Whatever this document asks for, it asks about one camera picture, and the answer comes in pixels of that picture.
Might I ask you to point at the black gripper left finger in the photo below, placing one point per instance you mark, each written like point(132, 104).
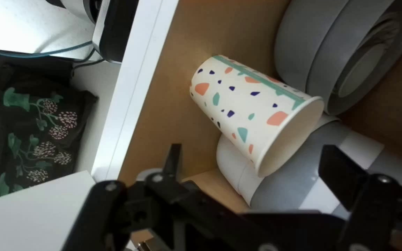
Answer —
point(168, 196)

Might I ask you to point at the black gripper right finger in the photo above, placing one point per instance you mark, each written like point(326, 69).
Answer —
point(371, 199)

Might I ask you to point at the terrazzo patterned paper cup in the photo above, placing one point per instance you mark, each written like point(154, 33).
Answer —
point(265, 119)

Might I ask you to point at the white grey stacked bowls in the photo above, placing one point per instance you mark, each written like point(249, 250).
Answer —
point(297, 185)

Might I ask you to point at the silver drip coffee maker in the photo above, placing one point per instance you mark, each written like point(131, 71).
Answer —
point(113, 19)

